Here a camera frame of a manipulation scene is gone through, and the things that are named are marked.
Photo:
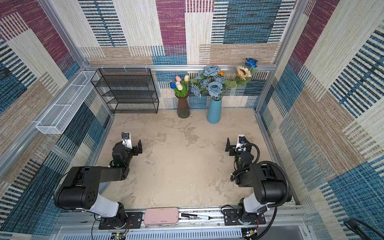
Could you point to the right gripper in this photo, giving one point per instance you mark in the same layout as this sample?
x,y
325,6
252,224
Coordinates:
x,y
232,148

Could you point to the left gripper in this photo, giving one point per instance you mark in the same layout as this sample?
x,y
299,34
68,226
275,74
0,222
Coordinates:
x,y
135,151

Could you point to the teal ceramic vase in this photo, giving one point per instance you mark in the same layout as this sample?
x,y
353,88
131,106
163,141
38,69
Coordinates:
x,y
214,110

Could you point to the pink ribbed glass vase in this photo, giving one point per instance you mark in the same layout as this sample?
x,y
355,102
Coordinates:
x,y
183,109

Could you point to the blue rose orange flower bouquet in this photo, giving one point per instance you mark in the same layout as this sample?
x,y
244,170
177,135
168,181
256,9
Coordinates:
x,y
208,82

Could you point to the blue artificial tulip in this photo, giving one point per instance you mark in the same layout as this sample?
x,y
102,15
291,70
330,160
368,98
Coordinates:
x,y
172,85

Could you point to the cream artificial daisy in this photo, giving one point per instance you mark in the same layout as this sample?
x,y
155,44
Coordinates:
x,y
243,75

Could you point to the pale blue-white artificial tulip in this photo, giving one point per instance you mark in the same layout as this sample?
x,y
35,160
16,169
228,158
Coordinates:
x,y
180,86

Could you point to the dark blue artificial rose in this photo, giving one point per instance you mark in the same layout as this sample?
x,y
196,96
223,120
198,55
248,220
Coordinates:
x,y
251,64

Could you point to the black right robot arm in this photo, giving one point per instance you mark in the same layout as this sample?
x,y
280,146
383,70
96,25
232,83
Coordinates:
x,y
270,184

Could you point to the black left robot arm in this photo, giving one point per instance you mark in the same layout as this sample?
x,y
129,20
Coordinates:
x,y
80,188

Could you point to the black white marker pen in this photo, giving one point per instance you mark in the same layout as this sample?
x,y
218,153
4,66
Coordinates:
x,y
194,216

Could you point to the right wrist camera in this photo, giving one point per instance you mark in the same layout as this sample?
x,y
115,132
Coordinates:
x,y
241,143

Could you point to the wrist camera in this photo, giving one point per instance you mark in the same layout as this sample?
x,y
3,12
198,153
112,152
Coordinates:
x,y
241,143
126,140

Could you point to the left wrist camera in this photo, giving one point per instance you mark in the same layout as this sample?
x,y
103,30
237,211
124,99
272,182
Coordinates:
x,y
126,140

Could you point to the black wire shelf rack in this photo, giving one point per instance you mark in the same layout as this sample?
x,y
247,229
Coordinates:
x,y
127,91

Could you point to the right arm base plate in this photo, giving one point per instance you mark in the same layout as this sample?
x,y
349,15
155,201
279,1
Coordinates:
x,y
233,217

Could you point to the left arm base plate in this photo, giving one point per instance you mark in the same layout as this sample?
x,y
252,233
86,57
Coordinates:
x,y
131,220

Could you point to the white mesh wall basket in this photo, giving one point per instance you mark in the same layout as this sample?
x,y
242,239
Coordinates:
x,y
58,117

